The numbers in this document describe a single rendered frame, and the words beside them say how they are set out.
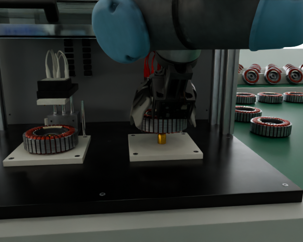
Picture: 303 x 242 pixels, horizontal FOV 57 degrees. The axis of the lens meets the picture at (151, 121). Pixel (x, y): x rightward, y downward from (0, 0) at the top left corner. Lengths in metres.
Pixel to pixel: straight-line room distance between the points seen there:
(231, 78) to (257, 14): 0.52
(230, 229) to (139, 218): 0.13
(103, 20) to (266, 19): 0.16
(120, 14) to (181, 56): 0.17
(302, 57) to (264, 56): 1.03
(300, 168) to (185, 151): 0.24
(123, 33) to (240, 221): 0.31
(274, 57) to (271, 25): 7.78
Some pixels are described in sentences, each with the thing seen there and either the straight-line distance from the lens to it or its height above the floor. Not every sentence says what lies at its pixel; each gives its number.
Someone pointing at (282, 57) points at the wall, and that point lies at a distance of 8.12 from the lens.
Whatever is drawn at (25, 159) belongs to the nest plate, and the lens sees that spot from 0.60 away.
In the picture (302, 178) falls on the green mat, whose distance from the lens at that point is 0.62.
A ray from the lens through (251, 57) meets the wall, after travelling 7.73.
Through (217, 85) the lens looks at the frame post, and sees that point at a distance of 0.84.
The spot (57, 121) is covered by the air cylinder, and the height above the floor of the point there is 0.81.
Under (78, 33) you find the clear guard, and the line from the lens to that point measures 0.45.
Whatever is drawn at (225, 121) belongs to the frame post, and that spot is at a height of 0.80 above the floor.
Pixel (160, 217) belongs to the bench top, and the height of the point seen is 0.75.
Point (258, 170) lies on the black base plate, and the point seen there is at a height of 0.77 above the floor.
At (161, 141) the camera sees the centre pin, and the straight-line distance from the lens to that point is 0.63.
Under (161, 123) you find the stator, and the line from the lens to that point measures 0.57.
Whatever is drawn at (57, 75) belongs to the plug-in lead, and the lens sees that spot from 0.74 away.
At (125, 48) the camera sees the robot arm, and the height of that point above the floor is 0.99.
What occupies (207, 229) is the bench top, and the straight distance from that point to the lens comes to 0.44.
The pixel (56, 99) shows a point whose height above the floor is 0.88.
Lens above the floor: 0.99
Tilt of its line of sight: 15 degrees down
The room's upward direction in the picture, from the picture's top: straight up
